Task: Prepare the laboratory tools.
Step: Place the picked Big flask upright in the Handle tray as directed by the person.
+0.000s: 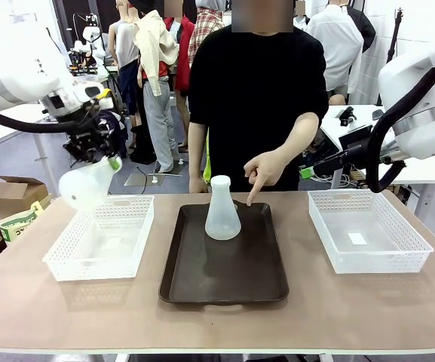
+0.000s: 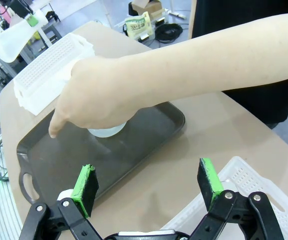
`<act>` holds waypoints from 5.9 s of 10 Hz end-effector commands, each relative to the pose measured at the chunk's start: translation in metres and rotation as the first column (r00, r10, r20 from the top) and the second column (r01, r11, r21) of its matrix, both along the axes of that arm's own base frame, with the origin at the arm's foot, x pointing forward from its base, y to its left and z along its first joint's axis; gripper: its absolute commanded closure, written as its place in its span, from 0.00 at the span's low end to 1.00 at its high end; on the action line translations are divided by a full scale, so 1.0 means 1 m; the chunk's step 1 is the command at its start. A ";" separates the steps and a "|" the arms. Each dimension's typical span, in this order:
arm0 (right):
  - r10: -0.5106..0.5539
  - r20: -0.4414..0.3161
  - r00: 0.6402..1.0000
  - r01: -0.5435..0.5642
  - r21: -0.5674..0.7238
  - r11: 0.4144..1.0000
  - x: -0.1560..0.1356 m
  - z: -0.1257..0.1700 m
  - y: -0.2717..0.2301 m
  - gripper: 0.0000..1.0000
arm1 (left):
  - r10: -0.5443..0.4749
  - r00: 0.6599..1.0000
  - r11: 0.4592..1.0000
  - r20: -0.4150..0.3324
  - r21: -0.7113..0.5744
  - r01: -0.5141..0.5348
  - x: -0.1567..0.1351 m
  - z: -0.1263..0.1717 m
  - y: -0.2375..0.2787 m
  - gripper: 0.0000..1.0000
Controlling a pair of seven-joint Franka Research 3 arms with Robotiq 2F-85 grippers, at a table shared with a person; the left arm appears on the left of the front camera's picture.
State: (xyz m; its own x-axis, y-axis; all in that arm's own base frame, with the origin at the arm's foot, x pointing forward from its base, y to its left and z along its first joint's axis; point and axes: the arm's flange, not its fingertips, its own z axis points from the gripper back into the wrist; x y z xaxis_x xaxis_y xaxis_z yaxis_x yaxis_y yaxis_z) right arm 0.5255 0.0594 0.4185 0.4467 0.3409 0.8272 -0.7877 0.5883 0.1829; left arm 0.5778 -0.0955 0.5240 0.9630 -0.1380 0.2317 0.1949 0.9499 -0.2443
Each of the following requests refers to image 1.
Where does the black right arm cable sleeve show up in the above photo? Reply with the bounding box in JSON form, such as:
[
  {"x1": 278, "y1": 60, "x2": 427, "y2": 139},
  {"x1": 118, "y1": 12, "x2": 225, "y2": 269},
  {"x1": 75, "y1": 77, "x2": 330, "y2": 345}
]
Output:
[{"x1": 366, "y1": 56, "x2": 435, "y2": 194}]

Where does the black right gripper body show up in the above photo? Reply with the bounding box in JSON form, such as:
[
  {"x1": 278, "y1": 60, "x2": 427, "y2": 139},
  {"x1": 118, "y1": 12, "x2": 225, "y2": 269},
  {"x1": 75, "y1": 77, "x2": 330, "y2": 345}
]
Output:
[{"x1": 339, "y1": 126, "x2": 373, "y2": 167}]

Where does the mannequin with cream jacket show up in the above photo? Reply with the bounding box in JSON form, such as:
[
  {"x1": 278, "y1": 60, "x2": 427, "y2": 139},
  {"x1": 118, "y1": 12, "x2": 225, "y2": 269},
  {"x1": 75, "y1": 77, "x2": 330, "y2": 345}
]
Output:
[{"x1": 133, "y1": 9, "x2": 182, "y2": 174}]

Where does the mannequin with white tank top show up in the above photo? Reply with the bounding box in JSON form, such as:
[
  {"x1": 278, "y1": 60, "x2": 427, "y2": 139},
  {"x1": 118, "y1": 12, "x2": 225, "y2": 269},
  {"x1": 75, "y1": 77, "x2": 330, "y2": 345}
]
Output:
[{"x1": 107, "y1": 0, "x2": 141, "y2": 118}]

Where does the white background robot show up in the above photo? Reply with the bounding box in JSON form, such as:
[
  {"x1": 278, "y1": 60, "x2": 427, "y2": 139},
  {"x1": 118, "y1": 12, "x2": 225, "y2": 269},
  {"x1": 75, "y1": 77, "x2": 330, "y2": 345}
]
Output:
[{"x1": 72, "y1": 13, "x2": 107, "y2": 69}]

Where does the white perforated plastic basket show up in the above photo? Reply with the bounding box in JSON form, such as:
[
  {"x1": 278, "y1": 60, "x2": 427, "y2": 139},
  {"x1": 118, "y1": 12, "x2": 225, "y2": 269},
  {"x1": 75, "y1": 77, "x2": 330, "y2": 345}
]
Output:
[
  {"x1": 308, "y1": 189, "x2": 435, "y2": 275},
  {"x1": 42, "y1": 195, "x2": 155, "y2": 282}
]

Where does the black hanging garment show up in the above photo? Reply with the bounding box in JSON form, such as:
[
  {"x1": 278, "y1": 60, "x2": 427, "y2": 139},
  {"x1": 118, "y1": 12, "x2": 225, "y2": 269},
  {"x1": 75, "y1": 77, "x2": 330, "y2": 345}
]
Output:
[{"x1": 347, "y1": 5, "x2": 376, "y2": 54}]

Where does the black left arm cable sleeve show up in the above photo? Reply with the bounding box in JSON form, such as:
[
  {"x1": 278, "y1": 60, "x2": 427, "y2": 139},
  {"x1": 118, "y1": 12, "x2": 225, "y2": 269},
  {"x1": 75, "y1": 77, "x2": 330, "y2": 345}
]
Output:
[{"x1": 0, "y1": 98, "x2": 97, "y2": 133}]

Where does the person's right forearm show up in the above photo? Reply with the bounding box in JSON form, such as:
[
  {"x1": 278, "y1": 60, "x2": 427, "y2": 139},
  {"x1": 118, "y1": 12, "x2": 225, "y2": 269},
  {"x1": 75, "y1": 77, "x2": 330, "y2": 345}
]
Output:
[{"x1": 188, "y1": 122, "x2": 207, "y2": 182}]

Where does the person's left hand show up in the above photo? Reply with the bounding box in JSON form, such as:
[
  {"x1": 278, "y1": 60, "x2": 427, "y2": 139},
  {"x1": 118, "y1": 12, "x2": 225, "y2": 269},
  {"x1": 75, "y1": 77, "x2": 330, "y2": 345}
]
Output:
[{"x1": 244, "y1": 152, "x2": 290, "y2": 207}]

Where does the black arm cable sleeve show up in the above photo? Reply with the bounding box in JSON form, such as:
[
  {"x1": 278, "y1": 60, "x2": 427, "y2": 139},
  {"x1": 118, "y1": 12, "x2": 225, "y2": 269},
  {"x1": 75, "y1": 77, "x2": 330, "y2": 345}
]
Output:
[
  {"x1": 366, "y1": 56, "x2": 435, "y2": 194},
  {"x1": 0, "y1": 98, "x2": 97, "y2": 133}
]

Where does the person in black shirt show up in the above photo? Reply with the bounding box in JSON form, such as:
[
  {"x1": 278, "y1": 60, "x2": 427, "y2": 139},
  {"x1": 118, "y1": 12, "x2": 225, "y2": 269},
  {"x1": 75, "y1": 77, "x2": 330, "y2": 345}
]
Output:
[{"x1": 188, "y1": 28, "x2": 329, "y2": 193}]

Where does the person's left forearm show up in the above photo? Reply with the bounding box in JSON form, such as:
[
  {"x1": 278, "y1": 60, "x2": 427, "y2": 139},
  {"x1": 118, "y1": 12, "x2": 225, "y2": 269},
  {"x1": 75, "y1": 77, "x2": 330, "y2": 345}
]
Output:
[{"x1": 273, "y1": 112, "x2": 320, "y2": 170}]

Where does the brown cardboard box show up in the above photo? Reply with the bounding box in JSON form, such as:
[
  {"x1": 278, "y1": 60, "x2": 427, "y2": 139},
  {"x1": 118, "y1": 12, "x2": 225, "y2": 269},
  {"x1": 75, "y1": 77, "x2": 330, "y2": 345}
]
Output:
[{"x1": 0, "y1": 175, "x2": 51, "y2": 220}]

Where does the white bag with green print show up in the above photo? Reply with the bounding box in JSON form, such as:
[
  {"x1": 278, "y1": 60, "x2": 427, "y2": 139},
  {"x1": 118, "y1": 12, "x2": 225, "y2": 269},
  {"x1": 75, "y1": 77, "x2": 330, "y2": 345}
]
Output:
[{"x1": 0, "y1": 201, "x2": 40, "y2": 243}]

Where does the translucent white conical flask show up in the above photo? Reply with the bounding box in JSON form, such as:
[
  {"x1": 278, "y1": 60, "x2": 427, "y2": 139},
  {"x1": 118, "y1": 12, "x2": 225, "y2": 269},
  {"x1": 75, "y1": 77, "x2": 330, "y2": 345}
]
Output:
[
  {"x1": 204, "y1": 175, "x2": 243, "y2": 241},
  {"x1": 58, "y1": 156, "x2": 115, "y2": 211}
]

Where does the dark purple garment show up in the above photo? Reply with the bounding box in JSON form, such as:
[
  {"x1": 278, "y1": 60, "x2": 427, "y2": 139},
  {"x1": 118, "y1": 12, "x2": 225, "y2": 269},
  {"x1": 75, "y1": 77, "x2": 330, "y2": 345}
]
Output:
[{"x1": 100, "y1": 109, "x2": 130, "y2": 159}]

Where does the black tripod stand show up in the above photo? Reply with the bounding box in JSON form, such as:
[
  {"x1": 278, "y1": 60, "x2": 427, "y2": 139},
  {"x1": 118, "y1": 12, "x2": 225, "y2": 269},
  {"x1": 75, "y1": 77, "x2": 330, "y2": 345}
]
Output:
[{"x1": 386, "y1": 9, "x2": 405, "y2": 63}]

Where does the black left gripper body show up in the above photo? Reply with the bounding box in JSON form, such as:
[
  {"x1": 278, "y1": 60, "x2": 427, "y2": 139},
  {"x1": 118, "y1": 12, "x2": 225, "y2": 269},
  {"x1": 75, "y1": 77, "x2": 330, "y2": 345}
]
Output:
[{"x1": 66, "y1": 111, "x2": 113, "y2": 161}]

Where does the dark brown plastic tray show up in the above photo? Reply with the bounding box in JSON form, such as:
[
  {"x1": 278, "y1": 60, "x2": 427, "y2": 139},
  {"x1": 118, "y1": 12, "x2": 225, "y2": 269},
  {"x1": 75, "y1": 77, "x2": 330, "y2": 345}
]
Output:
[{"x1": 158, "y1": 200, "x2": 290, "y2": 305}]

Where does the metal mannequin base plate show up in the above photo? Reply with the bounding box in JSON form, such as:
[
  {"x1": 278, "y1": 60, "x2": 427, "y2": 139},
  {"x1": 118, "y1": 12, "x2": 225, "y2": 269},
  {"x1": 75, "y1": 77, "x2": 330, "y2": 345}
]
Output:
[{"x1": 124, "y1": 173, "x2": 165, "y2": 188}]

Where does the mannequin with white shirt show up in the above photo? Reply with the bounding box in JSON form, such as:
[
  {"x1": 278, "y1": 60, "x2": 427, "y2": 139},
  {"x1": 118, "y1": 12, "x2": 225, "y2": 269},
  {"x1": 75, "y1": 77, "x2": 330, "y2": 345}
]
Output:
[{"x1": 306, "y1": 3, "x2": 365, "y2": 95}]

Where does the plaid shirt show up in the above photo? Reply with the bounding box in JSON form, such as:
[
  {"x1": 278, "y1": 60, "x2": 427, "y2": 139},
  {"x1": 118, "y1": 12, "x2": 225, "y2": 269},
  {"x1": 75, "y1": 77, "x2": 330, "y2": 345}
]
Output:
[{"x1": 188, "y1": 7, "x2": 225, "y2": 57}]

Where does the person's right hand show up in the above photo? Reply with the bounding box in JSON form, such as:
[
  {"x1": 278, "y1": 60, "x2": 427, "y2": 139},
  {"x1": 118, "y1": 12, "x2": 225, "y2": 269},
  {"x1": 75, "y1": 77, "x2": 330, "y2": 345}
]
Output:
[{"x1": 188, "y1": 177, "x2": 207, "y2": 195}]

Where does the red garment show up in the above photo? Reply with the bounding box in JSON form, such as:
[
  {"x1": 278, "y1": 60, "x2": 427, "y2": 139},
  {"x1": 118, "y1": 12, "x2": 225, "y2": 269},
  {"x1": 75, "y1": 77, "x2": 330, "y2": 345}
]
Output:
[{"x1": 164, "y1": 17, "x2": 195, "y2": 91}]

